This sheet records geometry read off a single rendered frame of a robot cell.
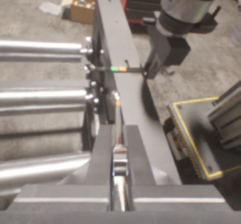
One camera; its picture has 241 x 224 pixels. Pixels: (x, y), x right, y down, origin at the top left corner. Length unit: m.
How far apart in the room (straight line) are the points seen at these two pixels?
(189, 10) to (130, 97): 0.22
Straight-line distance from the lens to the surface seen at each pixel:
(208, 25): 0.43
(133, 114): 0.40
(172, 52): 0.38
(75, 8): 2.65
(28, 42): 0.94
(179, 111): 1.61
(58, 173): 0.60
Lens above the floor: 1.50
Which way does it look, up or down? 56 degrees down
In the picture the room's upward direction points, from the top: 22 degrees clockwise
